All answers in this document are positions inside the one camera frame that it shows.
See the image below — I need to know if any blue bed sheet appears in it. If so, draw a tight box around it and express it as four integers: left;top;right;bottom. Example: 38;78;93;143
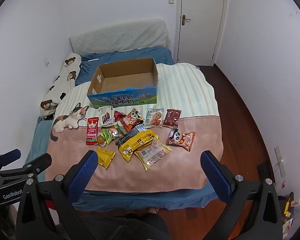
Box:
71;46;217;210

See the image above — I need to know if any cardboard box with blue print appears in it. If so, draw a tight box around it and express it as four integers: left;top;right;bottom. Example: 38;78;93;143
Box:
87;57;158;106

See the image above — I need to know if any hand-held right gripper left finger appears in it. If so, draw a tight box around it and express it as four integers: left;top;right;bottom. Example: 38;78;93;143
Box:
16;150;98;240

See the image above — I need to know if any white door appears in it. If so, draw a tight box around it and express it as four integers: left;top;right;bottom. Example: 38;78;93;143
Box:
177;0;227;67

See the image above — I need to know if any light blue cloth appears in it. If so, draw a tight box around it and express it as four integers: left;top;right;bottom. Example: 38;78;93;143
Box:
24;119;53;182

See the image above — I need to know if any white power strip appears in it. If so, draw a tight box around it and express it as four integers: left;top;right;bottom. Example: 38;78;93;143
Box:
273;146;287;178

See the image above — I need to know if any white packet of dark sticks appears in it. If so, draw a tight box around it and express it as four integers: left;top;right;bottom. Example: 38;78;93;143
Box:
99;106;113;126

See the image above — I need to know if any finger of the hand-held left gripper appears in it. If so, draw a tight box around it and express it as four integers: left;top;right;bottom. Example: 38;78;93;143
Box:
0;149;21;173
0;152;52;180

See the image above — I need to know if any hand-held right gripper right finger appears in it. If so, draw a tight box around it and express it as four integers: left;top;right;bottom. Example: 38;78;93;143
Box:
201;151;283;240

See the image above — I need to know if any small yellow snack packet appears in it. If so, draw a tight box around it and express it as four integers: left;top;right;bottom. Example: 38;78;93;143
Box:
97;146;116;170

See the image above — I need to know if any black snack packet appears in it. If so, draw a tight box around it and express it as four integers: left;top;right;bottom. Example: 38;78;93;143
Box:
115;124;146;148

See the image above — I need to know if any green snack packet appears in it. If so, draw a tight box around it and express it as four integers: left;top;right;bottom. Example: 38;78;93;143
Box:
101;123;125;145

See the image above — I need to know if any large yellow snack packet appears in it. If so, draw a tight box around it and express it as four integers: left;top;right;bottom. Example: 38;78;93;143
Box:
118;129;160;163

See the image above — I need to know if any clutter of small packets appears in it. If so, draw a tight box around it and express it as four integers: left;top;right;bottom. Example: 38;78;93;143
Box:
277;192;300;240

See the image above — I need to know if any white cookie packet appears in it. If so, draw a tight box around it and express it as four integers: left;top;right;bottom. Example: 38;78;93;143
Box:
144;108;164;128

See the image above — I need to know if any dark red snack packet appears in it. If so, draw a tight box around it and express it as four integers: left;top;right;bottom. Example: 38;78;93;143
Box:
162;109;182;129

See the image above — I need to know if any long red snack packet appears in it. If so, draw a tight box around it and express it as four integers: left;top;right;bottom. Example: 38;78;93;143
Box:
86;117;100;146

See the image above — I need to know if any red triangular snack packet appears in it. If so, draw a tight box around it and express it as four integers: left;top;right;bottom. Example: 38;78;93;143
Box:
113;110;127;128

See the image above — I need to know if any crumpled orange panda snack packet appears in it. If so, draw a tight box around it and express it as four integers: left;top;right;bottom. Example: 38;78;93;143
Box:
122;108;144;131

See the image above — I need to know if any clear packet with pink label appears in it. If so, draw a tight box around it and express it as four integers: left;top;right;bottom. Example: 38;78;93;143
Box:
135;140;172;172

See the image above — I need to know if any striped pink cat blanket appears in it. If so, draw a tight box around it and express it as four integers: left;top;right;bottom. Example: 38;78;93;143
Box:
45;62;226;193

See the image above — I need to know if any white bear print pillow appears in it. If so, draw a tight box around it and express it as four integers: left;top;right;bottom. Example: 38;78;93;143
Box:
39;52;82;118

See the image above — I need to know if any grey quilted pillow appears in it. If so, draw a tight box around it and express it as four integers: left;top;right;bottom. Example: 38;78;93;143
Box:
69;19;171;55

